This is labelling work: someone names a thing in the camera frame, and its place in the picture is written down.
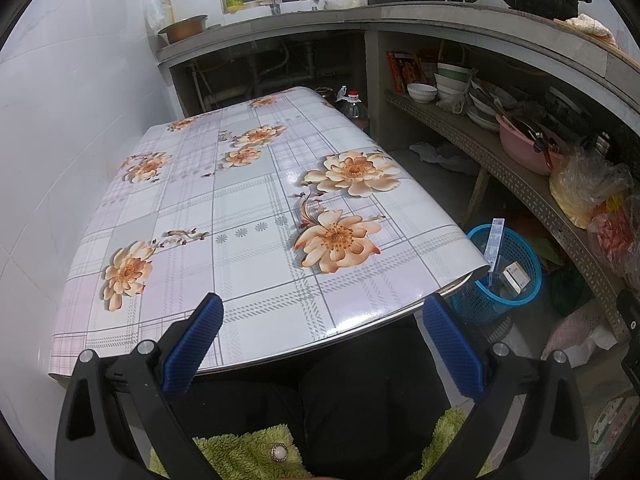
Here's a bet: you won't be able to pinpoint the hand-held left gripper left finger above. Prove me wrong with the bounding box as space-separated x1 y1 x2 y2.
55 292 226 480

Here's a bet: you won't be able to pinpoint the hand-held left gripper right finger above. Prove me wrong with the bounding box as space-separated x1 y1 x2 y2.
421 294 591 480

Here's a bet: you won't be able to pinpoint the blue plastic basket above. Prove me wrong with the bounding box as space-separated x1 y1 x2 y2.
452 223 543 326

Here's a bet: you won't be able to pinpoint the small white box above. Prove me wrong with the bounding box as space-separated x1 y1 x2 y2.
501 261 532 292

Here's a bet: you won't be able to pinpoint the pink and white sack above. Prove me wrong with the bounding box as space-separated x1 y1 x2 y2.
542 300 621 366

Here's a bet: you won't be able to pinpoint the dark green bag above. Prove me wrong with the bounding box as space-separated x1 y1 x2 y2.
550 265 596 318

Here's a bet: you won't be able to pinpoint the red plastic bag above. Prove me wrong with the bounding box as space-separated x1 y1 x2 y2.
587 192 640 281

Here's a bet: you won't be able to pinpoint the person's black pants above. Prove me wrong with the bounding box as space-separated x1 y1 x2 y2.
170 317 451 480

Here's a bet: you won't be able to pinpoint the floral tablecloth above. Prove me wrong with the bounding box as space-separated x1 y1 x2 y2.
48 86 492 378

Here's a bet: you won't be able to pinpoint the printed cardboard box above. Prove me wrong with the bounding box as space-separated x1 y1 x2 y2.
590 395 640 461

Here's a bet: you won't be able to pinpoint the white rag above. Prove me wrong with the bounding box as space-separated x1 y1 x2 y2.
410 141 481 176

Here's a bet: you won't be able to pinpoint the pink plastic basin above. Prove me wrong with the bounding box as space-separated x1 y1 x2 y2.
495 112 571 176

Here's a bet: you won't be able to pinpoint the plastic bottle with red cap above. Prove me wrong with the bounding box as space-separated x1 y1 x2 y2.
340 87 373 133

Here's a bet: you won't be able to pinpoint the white bowl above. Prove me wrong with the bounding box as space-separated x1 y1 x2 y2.
406 82 439 104

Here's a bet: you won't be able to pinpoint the stack of bowls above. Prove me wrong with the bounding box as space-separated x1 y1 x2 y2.
432 62 476 106

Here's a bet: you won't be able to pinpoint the red seasoning packets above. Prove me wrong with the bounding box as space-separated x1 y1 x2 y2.
386 50 438 96

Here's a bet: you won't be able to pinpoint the drain pipes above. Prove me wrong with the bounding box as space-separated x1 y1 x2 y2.
190 42 326 106

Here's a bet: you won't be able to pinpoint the beige cloth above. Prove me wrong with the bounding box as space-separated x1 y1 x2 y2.
565 14 621 51

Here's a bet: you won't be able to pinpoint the copper basin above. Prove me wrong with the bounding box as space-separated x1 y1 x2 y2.
158 15 208 45

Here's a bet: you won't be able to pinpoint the concrete kitchen counter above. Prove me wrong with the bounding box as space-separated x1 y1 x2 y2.
155 0 640 341

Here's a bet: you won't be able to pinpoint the hanging clear plastic bag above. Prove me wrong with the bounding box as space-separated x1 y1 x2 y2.
141 0 168 33

